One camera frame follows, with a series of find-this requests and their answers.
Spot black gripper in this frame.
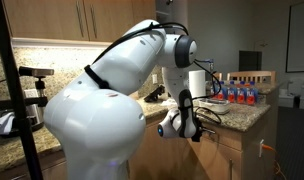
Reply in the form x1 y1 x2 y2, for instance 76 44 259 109
191 119 203 142

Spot wooden drawer with steel handle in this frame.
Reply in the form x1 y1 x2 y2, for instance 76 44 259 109
189 123 243 153

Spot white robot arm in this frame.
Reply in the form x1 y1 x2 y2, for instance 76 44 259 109
44 19 200 180

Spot white rectangular dish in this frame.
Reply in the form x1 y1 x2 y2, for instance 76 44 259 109
199 99 230 115

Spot white paper towel roll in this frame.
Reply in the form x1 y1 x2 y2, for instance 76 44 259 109
189 70 206 98

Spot pack of water bottles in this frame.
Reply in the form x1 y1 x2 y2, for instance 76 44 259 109
211 80 258 106

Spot wooden chair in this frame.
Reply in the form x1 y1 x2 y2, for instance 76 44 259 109
226 71 276 84

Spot lower cabinet door with handle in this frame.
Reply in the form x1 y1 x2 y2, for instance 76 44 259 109
189 139 242 180

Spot orange power cable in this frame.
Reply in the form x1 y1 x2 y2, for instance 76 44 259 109
261 143 288 180

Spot whiteboard on wall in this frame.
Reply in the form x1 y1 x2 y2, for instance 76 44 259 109
286 1 304 72

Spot camera on mount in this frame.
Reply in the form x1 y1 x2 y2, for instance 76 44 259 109
19 66 54 97

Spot upper wooden wall cabinets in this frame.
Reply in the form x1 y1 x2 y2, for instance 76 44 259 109
2 0 157 42

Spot black camera tripod pole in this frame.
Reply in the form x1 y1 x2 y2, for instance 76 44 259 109
0 0 43 180

